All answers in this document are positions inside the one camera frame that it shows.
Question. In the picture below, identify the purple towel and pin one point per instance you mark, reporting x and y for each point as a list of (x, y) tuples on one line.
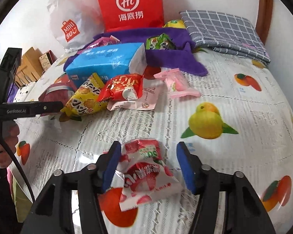
[(181, 57)]

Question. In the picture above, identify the red Haidilao paper bag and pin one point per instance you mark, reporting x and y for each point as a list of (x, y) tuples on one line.
[(127, 14)]

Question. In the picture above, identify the strawberry red white snack packet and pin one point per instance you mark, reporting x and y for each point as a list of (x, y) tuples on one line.
[(146, 177)]

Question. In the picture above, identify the yellow green snack bag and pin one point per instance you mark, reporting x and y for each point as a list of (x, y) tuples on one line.
[(177, 23)]

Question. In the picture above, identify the blue tissue pack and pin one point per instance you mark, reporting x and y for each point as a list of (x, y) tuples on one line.
[(107, 62)]

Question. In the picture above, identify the wooden chair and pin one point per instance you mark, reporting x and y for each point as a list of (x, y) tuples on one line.
[(30, 69)]

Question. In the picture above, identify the pale pink snack packet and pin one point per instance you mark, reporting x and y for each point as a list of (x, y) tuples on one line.
[(150, 93)]

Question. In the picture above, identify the yellow triangular snack bag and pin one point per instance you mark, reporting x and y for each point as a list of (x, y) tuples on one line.
[(85, 100)]

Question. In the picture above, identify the brown patterned box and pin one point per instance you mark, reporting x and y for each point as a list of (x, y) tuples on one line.
[(47, 59)]

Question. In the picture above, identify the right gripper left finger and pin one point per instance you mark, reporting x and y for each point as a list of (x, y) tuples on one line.
[(106, 166)]

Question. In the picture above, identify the grey checked folded cloth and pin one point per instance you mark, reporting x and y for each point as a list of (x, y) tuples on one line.
[(224, 33)]

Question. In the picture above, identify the brown wooden door frame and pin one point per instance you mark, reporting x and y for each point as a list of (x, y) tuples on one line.
[(264, 18)]

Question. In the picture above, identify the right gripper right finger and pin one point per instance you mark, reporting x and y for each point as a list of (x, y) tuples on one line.
[(190, 166)]

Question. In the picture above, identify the white Miniso plastic bag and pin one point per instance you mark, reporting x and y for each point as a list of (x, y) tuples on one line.
[(74, 23)]

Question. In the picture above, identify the green snack packet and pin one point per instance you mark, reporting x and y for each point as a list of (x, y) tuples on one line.
[(160, 42)]

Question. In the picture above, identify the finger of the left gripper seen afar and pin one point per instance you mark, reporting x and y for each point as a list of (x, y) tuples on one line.
[(50, 107)]

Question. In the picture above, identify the dusty pink snack bag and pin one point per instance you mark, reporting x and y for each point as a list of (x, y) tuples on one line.
[(61, 91)]

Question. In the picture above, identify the magenta snack packet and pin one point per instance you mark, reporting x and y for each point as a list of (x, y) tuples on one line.
[(103, 41)]

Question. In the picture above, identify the pink candy packet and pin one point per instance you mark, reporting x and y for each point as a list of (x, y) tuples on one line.
[(177, 84)]

